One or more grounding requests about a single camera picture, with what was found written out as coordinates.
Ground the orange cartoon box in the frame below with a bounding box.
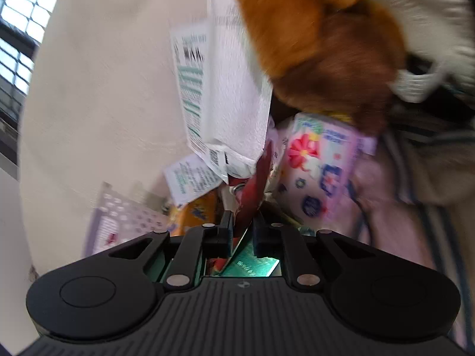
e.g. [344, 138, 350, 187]
[167, 190, 221, 236]

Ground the brown plush toy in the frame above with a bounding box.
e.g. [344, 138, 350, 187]
[237, 0, 407, 136]

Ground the cream bag with black strap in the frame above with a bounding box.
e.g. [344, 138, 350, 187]
[356, 0, 475, 208]

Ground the white perforated plastic basket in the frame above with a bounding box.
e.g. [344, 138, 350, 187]
[83, 182, 168, 257]

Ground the white paper pouch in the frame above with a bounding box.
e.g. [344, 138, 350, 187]
[201, 0, 272, 165]

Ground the white green seed packet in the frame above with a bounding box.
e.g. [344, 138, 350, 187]
[170, 20, 229, 183]

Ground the large cream pillow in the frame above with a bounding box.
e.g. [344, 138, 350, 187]
[19, 0, 206, 273]

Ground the striped bed sheet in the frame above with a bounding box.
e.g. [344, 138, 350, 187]
[344, 128, 475, 346]

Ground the pink floral tissue pack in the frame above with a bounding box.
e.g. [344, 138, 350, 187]
[273, 112, 377, 231]

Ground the red flaxseed packet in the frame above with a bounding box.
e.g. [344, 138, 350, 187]
[233, 141, 273, 237]

